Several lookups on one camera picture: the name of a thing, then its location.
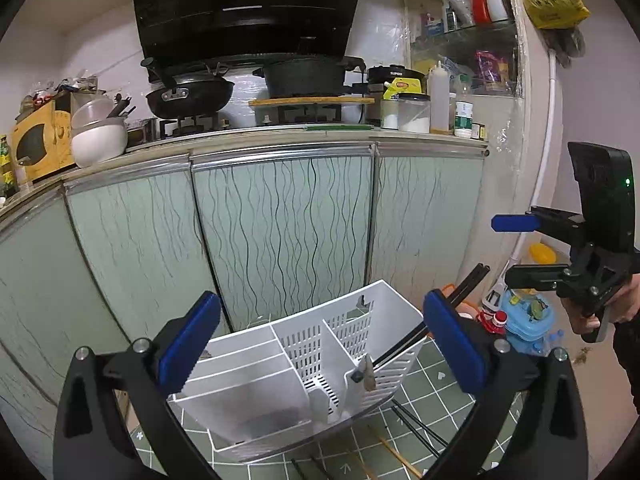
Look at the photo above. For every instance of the green glass bottle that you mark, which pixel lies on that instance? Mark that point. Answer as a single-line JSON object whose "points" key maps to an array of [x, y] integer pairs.
{"points": [[7, 170]]}

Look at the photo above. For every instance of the orange bag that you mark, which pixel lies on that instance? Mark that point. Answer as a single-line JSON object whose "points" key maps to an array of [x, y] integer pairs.
{"points": [[457, 300]]}

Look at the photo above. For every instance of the blue plastic container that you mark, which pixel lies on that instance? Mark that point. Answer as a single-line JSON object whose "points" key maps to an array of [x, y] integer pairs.
{"points": [[530, 312]]}

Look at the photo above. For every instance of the black range hood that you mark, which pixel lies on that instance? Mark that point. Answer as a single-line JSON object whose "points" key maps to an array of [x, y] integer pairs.
{"points": [[245, 10]]}

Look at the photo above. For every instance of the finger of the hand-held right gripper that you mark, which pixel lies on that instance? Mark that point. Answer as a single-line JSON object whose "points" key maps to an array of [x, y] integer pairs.
{"points": [[512, 223], [537, 276]]}

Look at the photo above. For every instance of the white pipe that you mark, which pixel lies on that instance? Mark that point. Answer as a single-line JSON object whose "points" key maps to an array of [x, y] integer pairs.
{"points": [[545, 140]]}

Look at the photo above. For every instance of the black cast iron pot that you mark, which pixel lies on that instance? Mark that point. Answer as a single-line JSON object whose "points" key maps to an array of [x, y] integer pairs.
{"points": [[305, 77]]}

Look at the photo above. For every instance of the black wok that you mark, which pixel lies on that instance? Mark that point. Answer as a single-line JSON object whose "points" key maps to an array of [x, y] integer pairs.
{"points": [[192, 95]]}

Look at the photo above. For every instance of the round wooden board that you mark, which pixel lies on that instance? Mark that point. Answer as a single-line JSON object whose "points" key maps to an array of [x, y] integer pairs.
{"points": [[310, 101]]}

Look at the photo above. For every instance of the yellow box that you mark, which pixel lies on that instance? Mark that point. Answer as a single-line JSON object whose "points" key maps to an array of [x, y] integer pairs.
{"points": [[37, 142]]}

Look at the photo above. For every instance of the stack of white bowls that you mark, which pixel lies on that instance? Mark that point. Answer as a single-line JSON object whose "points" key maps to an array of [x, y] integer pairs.
{"points": [[97, 140]]}

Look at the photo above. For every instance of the gas stove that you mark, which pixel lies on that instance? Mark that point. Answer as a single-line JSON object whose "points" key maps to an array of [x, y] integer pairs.
{"points": [[200, 122]]}

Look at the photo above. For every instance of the person's right hand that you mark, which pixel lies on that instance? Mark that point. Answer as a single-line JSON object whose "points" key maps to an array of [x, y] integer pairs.
{"points": [[577, 320]]}

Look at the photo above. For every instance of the small glass jar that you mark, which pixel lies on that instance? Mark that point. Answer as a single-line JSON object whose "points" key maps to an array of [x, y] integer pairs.
{"points": [[480, 131]]}

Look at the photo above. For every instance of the green checked tablecloth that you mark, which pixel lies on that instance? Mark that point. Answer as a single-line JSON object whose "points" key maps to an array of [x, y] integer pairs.
{"points": [[440, 410]]}

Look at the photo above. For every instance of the green wavy-line cabinet door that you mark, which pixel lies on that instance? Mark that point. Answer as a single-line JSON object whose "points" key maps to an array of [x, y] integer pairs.
{"points": [[50, 285], [145, 240], [425, 220], [285, 220]]}

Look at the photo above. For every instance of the green label plastic bottle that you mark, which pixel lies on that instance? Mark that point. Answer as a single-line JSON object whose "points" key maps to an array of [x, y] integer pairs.
{"points": [[463, 115]]}

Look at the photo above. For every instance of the glass jar with yellow lid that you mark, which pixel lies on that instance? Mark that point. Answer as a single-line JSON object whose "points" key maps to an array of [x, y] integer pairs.
{"points": [[542, 252]]}

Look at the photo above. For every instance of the person's right forearm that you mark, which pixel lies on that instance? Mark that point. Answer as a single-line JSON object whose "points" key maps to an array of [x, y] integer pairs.
{"points": [[631, 360]]}

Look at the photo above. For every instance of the white plastic utensil holder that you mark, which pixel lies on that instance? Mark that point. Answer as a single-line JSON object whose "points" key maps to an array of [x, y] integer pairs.
{"points": [[280, 380]]}

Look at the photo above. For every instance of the dark bottle with red cap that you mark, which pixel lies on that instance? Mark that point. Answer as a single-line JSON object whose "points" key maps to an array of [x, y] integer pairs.
{"points": [[495, 322]]}

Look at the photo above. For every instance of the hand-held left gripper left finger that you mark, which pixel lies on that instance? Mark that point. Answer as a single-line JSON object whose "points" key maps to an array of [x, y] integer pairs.
{"points": [[192, 342]]}

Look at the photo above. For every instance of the clear tub of white powder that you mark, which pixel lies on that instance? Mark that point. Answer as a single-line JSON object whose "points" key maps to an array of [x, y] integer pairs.
{"points": [[415, 115]]}

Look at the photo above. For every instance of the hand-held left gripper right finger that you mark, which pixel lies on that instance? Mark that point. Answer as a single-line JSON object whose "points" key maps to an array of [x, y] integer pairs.
{"points": [[455, 342]]}

